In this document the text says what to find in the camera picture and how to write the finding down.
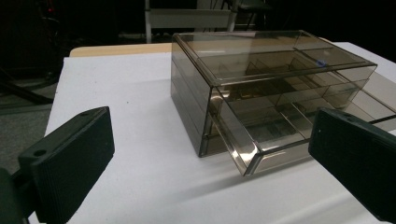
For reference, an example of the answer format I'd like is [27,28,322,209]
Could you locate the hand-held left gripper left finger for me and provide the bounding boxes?
[18,105,116,224]

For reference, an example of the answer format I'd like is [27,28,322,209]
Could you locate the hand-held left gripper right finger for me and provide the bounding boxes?
[307,106,396,224]

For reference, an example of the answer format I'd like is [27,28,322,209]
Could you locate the white table cover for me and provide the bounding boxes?
[27,41,396,224]

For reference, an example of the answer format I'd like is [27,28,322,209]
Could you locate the black stand leg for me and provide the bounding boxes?
[0,68,60,105]

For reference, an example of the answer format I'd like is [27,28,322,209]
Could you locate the smoked clear plastic drawer cabinet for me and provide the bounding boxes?
[170,29,378,159]

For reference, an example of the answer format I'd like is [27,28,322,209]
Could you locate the dark chair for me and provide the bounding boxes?
[238,0,273,31]

